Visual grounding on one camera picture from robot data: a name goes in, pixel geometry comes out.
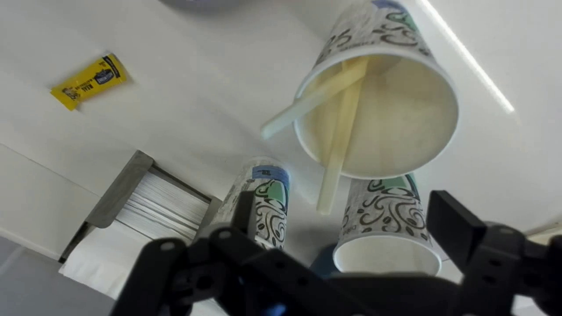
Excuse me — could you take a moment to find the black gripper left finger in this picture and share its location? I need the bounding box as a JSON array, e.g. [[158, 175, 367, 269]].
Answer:
[[110, 190, 340, 316]]

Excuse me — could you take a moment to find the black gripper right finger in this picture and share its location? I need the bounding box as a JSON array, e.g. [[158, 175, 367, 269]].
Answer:
[[349, 190, 562, 316]]

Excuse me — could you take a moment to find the patterned paper coffee cup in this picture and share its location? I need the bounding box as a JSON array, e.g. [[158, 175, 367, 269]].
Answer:
[[198, 164, 293, 252], [331, 175, 444, 278], [291, 0, 461, 182]]

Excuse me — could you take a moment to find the white paper napkins stack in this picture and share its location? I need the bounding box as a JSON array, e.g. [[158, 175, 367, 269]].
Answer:
[[57, 169, 214, 301]]

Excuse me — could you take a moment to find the grey napkin holder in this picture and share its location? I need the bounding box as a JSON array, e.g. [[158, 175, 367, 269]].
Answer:
[[57, 150, 224, 266]]

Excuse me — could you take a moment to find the yellow sweetener packet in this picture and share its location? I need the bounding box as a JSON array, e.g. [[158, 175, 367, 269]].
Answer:
[[49, 53, 131, 113]]

